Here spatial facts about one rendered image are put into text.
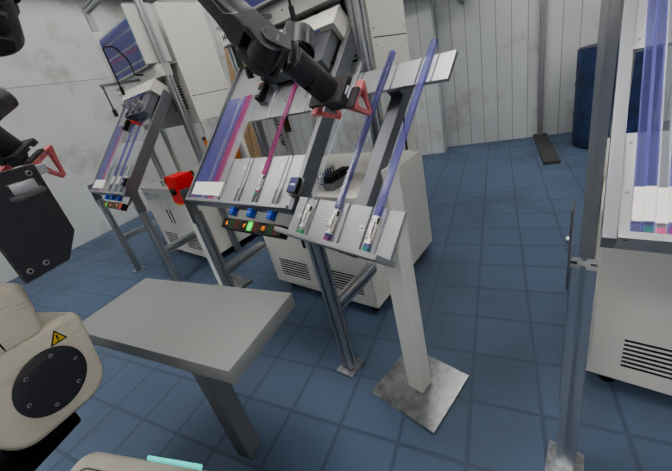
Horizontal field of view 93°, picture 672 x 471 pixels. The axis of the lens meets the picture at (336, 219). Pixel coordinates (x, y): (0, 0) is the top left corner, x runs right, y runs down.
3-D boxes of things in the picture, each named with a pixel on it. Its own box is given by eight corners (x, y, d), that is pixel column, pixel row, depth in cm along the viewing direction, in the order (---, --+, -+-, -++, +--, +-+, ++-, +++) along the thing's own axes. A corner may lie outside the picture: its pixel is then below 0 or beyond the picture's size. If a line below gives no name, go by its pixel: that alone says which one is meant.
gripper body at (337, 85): (322, 86, 75) (298, 66, 69) (354, 78, 67) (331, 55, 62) (313, 111, 74) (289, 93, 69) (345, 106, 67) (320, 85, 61)
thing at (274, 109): (331, 116, 114) (322, 107, 111) (227, 132, 156) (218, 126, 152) (355, 40, 122) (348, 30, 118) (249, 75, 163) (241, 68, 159)
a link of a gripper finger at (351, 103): (359, 102, 77) (333, 78, 70) (383, 98, 72) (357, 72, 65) (350, 128, 76) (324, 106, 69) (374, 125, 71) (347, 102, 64)
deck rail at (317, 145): (304, 216, 105) (291, 209, 100) (300, 216, 106) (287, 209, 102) (359, 39, 121) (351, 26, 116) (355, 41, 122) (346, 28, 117)
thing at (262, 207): (300, 216, 106) (285, 208, 101) (198, 205, 147) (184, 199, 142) (301, 212, 106) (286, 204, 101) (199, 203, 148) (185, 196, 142)
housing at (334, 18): (354, 51, 122) (332, 22, 111) (270, 77, 152) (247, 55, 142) (359, 34, 123) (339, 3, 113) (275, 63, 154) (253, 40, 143)
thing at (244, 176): (295, 209, 105) (289, 206, 102) (194, 200, 146) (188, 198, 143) (312, 157, 109) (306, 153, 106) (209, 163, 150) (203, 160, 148)
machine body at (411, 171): (380, 319, 150) (353, 198, 126) (280, 287, 194) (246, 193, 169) (433, 249, 194) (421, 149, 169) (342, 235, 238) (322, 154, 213)
